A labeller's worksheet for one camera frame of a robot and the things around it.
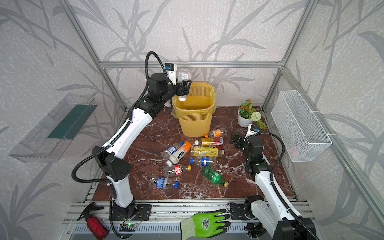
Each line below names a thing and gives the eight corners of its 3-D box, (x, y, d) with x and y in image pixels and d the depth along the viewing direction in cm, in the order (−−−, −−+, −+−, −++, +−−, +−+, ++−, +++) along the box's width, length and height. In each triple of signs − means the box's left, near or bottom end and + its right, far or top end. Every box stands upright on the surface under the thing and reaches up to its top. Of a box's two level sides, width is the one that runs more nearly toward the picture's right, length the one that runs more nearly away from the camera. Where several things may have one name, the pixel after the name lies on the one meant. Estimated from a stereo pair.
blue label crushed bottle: (150, 189, 83) (147, 186, 78) (152, 179, 86) (150, 176, 82) (178, 189, 83) (177, 186, 78) (179, 179, 86) (178, 176, 82)
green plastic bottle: (200, 175, 88) (200, 171, 84) (204, 168, 91) (205, 164, 86) (225, 191, 82) (227, 188, 78) (229, 182, 85) (231, 179, 81)
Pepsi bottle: (190, 167, 91) (189, 164, 86) (190, 158, 95) (190, 154, 90) (215, 167, 91) (216, 164, 86) (215, 158, 95) (215, 154, 90)
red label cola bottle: (165, 177, 87) (163, 173, 83) (166, 167, 91) (165, 163, 86) (190, 177, 87) (190, 173, 83) (191, 167, 91) (190, 163, 86)
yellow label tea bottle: (191, 158, 95) (190, 153, 90) (191, 150, 99) (191, 145, 94) (223, 158, 95) (224, 153, 90) (222, 150, 99) (223, 145, 94)
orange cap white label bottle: (166, 163, 92) (164, 160, 88) (187, 143, 101) (186, 139, 98) (172, 169, 90) (171, 166, 86) (193, 148, 99) (193, 144, 95)
